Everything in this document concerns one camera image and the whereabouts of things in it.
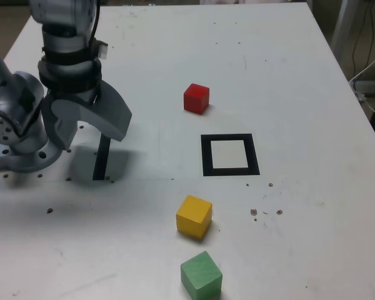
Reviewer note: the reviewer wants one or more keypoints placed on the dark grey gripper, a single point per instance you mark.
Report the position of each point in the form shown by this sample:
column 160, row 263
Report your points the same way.
column 72, row 94

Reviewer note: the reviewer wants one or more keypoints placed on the red cube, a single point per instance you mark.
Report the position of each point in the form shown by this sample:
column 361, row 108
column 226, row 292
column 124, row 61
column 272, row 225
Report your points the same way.
column 195, row 100

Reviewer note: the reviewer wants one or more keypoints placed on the yellow cube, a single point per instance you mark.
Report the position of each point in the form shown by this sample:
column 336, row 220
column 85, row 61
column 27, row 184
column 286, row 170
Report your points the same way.
column 192, row 218

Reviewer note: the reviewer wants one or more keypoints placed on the green cube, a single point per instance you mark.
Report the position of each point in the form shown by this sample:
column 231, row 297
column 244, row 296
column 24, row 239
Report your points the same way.
column 201, row 276

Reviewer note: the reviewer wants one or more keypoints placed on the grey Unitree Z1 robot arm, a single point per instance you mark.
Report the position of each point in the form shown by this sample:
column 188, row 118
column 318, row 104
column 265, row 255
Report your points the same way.
column 18, row 93

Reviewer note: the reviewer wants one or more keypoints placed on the black tape square outline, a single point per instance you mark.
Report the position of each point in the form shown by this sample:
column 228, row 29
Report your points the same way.
column 206, row 156

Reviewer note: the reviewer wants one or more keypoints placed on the black tape strip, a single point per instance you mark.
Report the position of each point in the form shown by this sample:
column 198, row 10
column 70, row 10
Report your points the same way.
column 101, row 159

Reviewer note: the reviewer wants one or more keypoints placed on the white metal post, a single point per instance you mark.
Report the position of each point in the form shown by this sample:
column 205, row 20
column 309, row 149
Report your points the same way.
column 342, row 22

